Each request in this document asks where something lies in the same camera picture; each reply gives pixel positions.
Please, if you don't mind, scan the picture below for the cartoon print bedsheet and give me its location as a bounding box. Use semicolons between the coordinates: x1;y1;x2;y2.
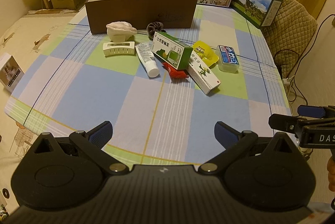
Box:
0;9;79;214

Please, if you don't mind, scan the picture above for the red candy packet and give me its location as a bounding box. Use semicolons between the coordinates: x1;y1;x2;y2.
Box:
162;62;188;79

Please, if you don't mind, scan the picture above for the black power cable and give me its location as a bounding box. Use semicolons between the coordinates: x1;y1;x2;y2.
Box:
273;13;335;109

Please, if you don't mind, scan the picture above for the brown cardboard storage box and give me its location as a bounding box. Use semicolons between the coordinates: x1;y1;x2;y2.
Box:
85;0;198;34

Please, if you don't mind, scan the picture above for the clear blue label box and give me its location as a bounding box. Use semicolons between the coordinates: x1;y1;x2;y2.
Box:
216;45;240;74

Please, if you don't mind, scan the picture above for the yellow snack packet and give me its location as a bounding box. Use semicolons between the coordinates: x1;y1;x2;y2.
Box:
192;41;219;67

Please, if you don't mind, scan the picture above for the green medicine box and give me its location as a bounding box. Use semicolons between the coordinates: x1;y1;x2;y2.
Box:
152;31;193;70

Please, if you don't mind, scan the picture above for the white cream tube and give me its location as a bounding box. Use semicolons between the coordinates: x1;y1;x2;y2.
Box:
135;43;160;78

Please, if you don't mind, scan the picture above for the small photo card box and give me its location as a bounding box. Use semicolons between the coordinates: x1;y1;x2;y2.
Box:
0;53;24;93

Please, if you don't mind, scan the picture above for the person's right hand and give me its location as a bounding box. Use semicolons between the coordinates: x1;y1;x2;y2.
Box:
327;158;335;192

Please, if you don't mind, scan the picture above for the dark velvet scrunchie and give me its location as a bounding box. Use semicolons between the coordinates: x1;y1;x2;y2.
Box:
147;21;164;41

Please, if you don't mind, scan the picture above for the white sock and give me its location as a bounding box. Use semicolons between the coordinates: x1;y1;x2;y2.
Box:
106;21;137;42

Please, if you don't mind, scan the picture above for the white plastic rectangular case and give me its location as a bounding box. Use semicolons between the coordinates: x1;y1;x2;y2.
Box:
103;41;135;57

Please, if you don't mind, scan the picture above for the white green ointment box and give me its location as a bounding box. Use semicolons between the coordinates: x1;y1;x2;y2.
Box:
186;50;221;95

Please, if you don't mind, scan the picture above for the light blue milk carton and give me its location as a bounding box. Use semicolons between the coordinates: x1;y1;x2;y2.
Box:
231;0;284;29

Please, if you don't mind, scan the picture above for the checkered tablecloth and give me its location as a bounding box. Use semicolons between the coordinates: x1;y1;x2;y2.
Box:
4;5;290;166

